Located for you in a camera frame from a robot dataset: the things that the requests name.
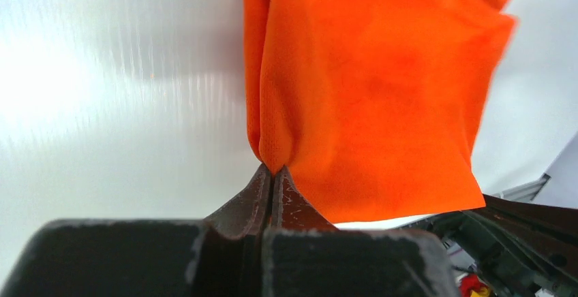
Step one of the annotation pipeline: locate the orange t shirt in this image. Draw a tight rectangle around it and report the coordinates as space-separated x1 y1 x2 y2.
243 0 516 223

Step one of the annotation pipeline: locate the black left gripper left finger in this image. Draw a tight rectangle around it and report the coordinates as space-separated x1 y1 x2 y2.
1 166 272 296

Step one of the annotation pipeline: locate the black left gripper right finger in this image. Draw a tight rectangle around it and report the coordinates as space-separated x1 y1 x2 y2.
260 168 459 296

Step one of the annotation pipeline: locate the aluminium frame rail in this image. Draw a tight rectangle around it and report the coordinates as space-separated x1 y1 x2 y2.
492 174 550 203

